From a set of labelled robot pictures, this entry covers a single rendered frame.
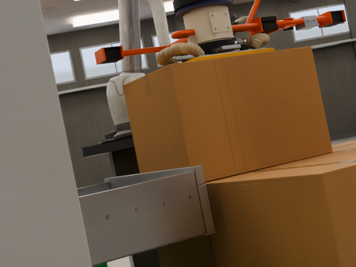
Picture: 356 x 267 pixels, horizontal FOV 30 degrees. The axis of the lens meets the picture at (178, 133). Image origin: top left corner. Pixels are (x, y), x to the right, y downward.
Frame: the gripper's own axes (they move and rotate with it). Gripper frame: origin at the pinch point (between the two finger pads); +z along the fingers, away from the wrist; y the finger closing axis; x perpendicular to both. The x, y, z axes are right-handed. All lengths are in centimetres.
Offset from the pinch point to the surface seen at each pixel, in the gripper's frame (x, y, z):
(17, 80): 134, 25, 124
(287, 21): -7.4, -0.1, 17.0
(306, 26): -16.4, 2.7, 17.1
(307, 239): 54, 70, 82
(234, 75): 33, 20, 33
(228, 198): 55, 58, 48
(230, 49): 28.3, 9.3, 26.4
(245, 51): 23.3, 11.0, 28.2
